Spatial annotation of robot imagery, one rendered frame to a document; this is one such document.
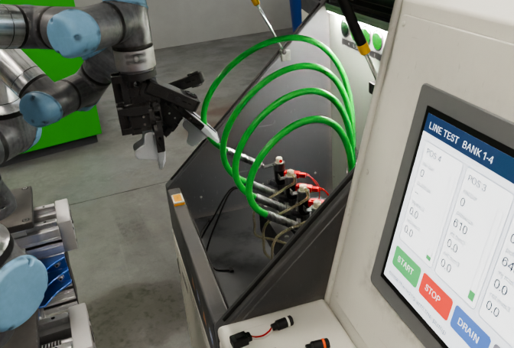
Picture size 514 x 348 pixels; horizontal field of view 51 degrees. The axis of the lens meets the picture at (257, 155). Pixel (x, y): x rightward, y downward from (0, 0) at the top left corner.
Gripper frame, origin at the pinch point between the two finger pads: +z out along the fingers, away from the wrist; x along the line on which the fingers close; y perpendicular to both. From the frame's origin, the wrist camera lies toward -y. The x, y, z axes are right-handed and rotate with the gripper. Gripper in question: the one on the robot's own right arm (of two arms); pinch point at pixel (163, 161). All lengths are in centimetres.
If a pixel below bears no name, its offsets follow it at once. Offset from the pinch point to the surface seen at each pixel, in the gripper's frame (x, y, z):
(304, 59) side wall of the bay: -43, -49, -5
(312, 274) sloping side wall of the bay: 23.0, -23.0, 19.2
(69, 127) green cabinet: -333, 44, 103
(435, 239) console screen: 49, -31, -3
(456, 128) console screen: 47, -35, -18
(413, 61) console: 33, -37, -23
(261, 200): 4.9, -19.1, 11.1
